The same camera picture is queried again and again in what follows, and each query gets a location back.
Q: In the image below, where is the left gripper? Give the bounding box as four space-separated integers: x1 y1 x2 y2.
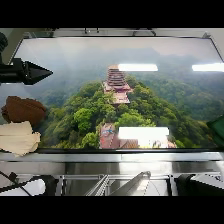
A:
11 58 32 86

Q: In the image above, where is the green T-shirt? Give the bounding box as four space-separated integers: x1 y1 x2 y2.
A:
206 114 224 148

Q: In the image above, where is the brown garment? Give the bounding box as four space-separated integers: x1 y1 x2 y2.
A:
0 95 48 128

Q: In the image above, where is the cream garment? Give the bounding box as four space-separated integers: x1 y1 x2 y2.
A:
0 120 42 157

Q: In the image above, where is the silver frame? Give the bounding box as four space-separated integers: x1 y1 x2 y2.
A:
0 27 224 197

